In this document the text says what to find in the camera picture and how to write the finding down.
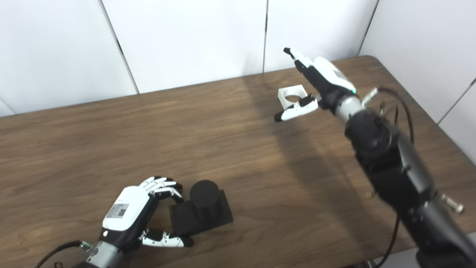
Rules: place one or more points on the black peg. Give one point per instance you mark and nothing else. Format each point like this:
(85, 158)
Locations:
(204, 201)

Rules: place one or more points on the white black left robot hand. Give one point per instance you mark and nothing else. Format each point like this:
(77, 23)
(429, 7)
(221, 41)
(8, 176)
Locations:
(124, 212)

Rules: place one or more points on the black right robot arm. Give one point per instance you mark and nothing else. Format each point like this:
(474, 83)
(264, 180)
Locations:
(401, 171)

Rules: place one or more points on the white square piece with hole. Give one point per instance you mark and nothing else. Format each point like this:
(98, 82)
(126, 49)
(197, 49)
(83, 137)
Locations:
(284, 93)

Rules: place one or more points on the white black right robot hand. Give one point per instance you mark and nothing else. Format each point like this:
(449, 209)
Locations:
(327, 80)

